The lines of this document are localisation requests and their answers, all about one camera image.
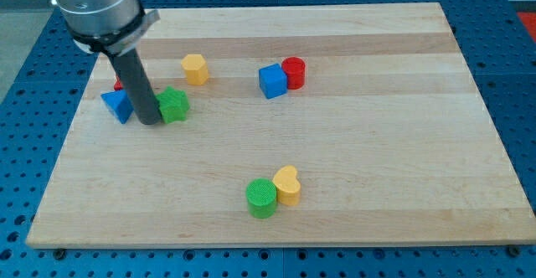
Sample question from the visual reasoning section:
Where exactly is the red cylinder block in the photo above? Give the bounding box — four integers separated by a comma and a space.
281, 57, 306, 90

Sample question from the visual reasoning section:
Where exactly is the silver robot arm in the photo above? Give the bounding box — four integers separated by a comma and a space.
54, 0, 162, 125

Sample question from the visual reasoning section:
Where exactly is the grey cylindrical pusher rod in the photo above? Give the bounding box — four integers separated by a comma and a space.
109, 49, 162, 125

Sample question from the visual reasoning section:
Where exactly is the blue cube block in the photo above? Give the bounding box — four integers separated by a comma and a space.
258, 64, 287, 99

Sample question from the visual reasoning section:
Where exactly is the red block behind rod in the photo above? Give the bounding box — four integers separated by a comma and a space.
113, 76, 123, 91

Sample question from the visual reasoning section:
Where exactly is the green cylinder block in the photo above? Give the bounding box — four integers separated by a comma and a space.
245, 178, 277, 219

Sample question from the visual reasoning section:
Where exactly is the yellow hexagon block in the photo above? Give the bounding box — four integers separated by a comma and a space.
181, 54, 209, 85

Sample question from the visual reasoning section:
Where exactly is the blue triangle block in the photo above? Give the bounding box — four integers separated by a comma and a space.
100, 90, 133, 124

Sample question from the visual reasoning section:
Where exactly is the green star block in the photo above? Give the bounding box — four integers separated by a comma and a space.
157, 86, 190, 124

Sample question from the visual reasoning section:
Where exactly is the yellow heart block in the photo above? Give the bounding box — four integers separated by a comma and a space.
272, 165, 302, 206

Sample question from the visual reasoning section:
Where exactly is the light wooden board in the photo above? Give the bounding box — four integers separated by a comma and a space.
27, 3, 535, 249

